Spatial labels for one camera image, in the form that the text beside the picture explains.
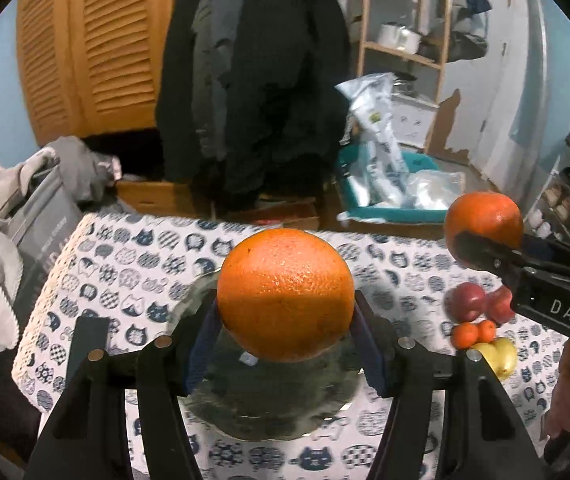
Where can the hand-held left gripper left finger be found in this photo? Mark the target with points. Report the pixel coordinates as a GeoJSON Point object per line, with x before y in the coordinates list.
{"type": "Point", "coordinates": [202, 355]}

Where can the clear plastic bag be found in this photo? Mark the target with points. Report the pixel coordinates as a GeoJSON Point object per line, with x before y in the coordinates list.
{"type": "Point", "coordinates": [435, 187]}

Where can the blue cloth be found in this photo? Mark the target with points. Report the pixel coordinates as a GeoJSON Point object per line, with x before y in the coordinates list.
{"type": "Point", "coordinates": [479, 0]}

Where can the white cat print box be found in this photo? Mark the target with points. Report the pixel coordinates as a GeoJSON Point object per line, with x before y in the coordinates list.
{"type": "Point", "coordinates": [415, 120]}

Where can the white cooking pot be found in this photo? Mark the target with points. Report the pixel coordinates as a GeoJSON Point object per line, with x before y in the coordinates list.
{"type": "Point", "coordinates": [397, 37]}

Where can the teal plastic bin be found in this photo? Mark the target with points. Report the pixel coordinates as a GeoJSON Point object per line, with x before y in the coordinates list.
{"type": "Point", "coordinates": [422, 162]}

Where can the cat print tablecloth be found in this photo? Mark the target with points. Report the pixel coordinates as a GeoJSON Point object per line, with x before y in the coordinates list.
{"type": "Point", "coordinates": [130, 270]}

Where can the grey hanging jacket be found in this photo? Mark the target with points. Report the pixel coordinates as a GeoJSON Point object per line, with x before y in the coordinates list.
{"type": "Point", "coordinates": [215, 60]}

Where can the yellow pear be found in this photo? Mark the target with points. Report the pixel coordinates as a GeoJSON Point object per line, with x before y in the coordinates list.
{"type": "Point", "coordinates": [506, 357]}
{"type": "Point", "coordinates": [482, 352]}

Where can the scalloped glass plate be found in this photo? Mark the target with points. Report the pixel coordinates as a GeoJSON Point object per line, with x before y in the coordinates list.
{"type": "Point", "coordinates": [275, 395]}

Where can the white printed plastic bag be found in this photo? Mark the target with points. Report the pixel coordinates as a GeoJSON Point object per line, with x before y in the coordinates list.
{"type": "Point", "coordinates": [377, 125]}

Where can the red apple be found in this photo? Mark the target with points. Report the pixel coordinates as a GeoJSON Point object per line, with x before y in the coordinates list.
{"type": "Point", "coordinates": [501, 306]}
{"type": "Point", "coordinates": [467, 301]}

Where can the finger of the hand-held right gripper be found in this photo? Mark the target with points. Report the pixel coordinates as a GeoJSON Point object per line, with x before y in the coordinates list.
{"type": "Point", "coordinates": [485, 252]}
{"type": "Point", "coordinates": [545, 251]}

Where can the black hanging coat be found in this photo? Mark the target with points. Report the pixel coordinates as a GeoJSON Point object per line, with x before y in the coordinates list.
{"type": "Point", "coordinates": [285, 85]}

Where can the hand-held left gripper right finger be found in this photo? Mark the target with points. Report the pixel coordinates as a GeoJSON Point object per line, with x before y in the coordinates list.
{"type": "Point", "coordinates": [371, 355]}

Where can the wooden louvered cabinet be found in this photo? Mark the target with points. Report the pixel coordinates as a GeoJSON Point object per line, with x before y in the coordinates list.
{"type": "Point", "coordinates": [100, 45]}

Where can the white shoe rack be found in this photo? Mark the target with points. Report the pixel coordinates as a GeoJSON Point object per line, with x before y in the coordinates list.
{"type": "Point", "coordinates": [565, 195]}

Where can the grey garment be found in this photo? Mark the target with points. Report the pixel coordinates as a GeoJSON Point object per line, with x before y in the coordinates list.
{"type": "Point", "coordinates": [80, 160]}

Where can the small tangerine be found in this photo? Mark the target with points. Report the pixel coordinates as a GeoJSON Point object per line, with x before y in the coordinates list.
{"type": "Point", "coordinates": [487, 330]}
{"type": "Point", "coordinates": [465, 336]}

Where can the wooden shelf rack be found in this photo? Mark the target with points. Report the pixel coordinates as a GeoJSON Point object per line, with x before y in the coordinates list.
{"type": "Point", "coordinates": [432, 62]}

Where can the large orange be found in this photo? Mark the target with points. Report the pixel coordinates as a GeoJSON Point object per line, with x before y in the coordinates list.
{"type": "Point", "coordinates": [485, 215]}
{"type": "Point", "coordinates": [285, 290]}

